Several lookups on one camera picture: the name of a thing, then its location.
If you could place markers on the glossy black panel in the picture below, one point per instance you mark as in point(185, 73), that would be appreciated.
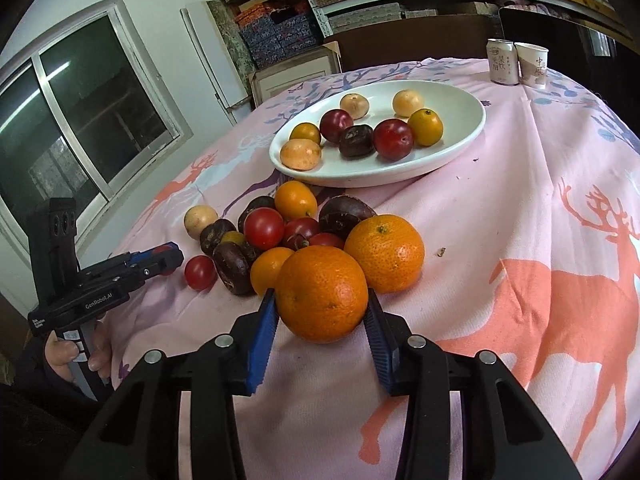
point(565, 30)

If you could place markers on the pale yellow round fruit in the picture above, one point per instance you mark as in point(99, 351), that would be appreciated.
point(300, 154)
point(200, 221)
point(354, 105)
point(408, 102)

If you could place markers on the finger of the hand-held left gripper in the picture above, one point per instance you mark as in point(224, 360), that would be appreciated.
point(150, 269)
point(150, 252)

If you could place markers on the white plate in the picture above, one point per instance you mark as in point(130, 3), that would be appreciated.
point(450, 110)

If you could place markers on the white framed window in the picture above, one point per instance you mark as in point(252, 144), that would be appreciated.
point(75, 125)

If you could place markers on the orange mandarin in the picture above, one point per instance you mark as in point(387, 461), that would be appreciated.
point(385, 252)
point(295, 200)
point(322, 292)

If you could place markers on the pink cloth bundle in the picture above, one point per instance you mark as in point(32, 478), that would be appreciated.
point(522, 6)

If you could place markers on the small yellow-orange fruit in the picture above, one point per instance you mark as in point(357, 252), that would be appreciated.
point(267, 267)
point(305, 134)
point(425, 127)
point(232, 238)

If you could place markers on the pink printed tablecloth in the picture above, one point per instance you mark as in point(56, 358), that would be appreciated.
point(500, 200)

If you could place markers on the person's left hand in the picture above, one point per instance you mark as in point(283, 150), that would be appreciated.
point(100, 350)

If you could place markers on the white leaning board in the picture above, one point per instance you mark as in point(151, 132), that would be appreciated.
point(205, 60)

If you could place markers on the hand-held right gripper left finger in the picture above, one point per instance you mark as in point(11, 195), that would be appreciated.
point(262, 350)

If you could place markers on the red cherry tomato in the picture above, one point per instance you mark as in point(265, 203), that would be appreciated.
point(301, 226)
point(326, 240)
point(168, 270)
point(200, 272)
point(263, 228)

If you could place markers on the white metal shelf rack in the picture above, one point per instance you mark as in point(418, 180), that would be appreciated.
point(320, 15)

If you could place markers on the stack of blue patterned boxes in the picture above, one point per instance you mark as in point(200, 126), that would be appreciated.
point(280, 35)

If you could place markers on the white paper cup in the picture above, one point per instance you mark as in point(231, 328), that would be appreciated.
point(532, 67)

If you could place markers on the marble slab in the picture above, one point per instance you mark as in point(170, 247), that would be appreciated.
point(230, 35)

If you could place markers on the dark brown board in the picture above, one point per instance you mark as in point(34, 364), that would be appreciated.
point(400, 40)

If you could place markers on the red plum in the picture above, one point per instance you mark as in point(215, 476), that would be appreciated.
point(393, 139)
point(336, 125)

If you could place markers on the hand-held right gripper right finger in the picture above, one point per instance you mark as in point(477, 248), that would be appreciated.
point(382, 355)

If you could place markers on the framed beige board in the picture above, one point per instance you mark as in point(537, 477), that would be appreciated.
point(300, 72)

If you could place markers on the pale drink can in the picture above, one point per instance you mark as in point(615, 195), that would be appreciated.
point(502, 62)

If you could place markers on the person's left forearm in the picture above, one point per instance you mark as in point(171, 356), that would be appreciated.
point(30, 410)

